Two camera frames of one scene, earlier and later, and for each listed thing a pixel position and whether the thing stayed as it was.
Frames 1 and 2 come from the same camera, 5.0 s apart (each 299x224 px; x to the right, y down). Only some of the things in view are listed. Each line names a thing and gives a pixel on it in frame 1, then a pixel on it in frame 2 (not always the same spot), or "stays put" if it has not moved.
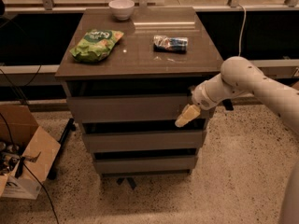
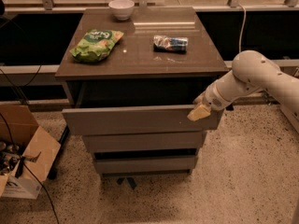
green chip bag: (95, 44) stays put
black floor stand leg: (52, 174) stays put
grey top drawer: (133, 108) -> (136, 119)
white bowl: (121, 7) stays put
